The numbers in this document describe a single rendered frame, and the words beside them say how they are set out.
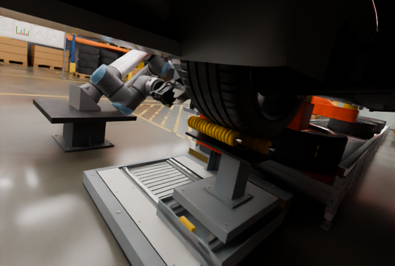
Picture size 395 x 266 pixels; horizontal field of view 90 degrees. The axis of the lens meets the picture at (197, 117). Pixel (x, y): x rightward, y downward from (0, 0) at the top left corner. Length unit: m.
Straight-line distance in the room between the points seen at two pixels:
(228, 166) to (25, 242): 0.81
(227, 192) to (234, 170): 0.11
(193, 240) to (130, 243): 0.23
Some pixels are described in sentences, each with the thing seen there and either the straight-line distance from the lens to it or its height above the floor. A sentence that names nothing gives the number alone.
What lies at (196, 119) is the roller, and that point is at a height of 0.53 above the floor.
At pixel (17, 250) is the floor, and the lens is 1.06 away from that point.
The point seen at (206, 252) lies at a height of 0.15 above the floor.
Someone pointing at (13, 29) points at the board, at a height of 1.07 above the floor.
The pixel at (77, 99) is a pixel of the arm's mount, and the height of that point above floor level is 0.38.
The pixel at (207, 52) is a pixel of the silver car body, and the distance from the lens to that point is 0.42.
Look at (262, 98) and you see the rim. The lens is 0.99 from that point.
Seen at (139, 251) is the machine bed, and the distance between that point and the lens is 0.86.
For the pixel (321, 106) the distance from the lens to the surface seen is 3.18.
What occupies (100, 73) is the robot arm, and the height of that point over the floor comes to 0.65.
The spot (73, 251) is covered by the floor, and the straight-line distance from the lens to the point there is 1.00.
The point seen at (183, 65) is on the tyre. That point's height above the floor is 0.73.
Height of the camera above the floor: 0.70
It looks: 11 degrees down
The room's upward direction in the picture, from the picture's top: 11 degrees clockwise
